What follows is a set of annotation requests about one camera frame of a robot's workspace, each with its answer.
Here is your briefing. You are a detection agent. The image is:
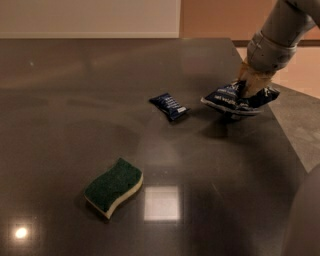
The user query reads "green and cream sponge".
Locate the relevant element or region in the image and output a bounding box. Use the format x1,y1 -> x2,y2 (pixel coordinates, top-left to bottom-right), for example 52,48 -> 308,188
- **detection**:
84,158 -> 143,219

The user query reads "blue chip bag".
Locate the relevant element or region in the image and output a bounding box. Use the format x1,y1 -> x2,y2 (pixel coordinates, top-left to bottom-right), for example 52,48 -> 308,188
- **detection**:
201,81 -> 280,120

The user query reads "small dark blue snack packet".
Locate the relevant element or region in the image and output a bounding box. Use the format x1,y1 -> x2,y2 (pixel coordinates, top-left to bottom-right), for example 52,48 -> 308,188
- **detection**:
149,93 -> 189,121

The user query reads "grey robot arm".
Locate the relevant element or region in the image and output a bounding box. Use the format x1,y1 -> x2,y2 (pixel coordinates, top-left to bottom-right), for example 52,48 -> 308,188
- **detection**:
238,0 -> 320,98

